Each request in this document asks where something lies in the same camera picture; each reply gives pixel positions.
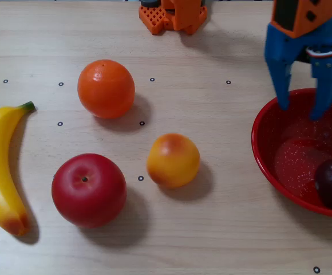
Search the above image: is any orange fruit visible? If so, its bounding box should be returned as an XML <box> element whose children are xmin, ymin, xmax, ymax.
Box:
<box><xmin>77</xmin><ymin>59</ymin><xmax>136</xmax><ymax>119</ymax></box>

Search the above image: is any orange robot base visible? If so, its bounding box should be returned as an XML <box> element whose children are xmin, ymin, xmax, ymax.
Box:
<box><xmin>139</xmin><ymin>5</ymin><xmax>208</xmax><ymax>36</ymax></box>

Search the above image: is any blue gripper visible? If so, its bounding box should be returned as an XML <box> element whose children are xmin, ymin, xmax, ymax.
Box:
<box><xmin>264</xmin><ymin>15</ymin><xmax>332</xmax><ymax>121</ymax></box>

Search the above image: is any red white servo cable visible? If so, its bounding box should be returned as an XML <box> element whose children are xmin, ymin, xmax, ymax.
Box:
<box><xmin>306</xmin><ymin>45</ymin><xmax>332</xmax><ymax>58</ymax></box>

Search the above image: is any red speckled bowl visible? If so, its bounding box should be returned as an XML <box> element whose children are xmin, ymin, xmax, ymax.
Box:
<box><xmin>251</xmin><ymin>88</ymin><xmax>332</xmax><ymax>218</ymax></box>

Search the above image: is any yellow orange peach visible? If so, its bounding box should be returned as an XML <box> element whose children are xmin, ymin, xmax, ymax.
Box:
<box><xmin>146</xmin><ymin>132</ymin><xmax>201</xmax><ymax>188</ymax></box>

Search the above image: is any red apple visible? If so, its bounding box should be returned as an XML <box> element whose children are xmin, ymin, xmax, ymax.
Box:
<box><xmin>51</xmin><ymin>153</ymin><xmax>128</xmax><ymax>229</ymax></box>

